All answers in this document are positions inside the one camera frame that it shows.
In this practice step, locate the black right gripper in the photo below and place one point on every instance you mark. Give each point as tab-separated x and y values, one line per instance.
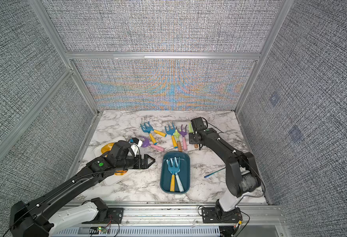
190	138

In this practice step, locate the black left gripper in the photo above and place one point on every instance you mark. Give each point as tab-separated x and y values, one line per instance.
145	165

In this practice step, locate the light green rake brown handle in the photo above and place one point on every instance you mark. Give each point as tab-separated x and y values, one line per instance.
196	146

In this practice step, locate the purple rake pink handle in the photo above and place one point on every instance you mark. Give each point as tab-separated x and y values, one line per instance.
146	143
183	132

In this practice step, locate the light blue rake white handle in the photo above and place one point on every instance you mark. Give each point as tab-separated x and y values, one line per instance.
176	165

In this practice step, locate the teal storage box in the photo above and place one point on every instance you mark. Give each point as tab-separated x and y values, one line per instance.
184	173

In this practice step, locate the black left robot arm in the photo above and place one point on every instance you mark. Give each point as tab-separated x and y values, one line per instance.
42	217

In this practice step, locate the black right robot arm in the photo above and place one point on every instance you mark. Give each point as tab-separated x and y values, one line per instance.
241	172

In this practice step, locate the white rectangular plate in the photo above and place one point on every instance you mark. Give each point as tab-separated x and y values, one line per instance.
113	179

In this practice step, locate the blue pen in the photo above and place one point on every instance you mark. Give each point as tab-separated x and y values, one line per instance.
208	175

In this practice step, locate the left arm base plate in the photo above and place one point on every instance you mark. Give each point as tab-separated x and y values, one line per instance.
113	214

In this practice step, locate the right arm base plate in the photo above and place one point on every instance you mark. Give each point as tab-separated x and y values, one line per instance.
215	215

